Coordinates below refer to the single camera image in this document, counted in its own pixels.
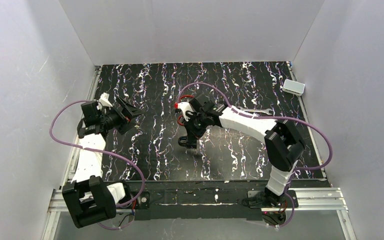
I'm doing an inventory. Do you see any red cable lock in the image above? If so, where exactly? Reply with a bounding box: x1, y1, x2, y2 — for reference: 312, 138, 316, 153
177, 115, 187, 127
179, 94, 194, 102

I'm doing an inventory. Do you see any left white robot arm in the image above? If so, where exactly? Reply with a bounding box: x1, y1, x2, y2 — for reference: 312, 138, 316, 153
62, 93, 145, 229

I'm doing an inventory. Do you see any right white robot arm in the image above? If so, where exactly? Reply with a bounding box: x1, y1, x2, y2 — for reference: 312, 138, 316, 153
174, 94, 306, 208

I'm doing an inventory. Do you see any silver open-end wrench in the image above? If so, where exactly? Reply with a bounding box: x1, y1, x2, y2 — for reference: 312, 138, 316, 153
237, 106, 274, 116

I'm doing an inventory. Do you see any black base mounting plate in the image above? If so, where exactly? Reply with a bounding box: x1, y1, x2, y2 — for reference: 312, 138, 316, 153
125, 180, 299, 222

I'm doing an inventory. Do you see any white small box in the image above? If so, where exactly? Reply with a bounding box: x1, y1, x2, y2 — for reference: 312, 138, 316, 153
282, 79, 306, 96

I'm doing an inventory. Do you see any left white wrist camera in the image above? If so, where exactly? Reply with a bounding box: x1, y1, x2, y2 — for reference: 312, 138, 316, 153
97, 92, 113, 110

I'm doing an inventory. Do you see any aluminium frame rail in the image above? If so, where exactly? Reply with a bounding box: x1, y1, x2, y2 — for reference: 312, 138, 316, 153
42, 66, 101, 240

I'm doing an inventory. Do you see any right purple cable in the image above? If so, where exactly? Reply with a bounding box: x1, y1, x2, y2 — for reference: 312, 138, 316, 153
176, 82, 334, 228

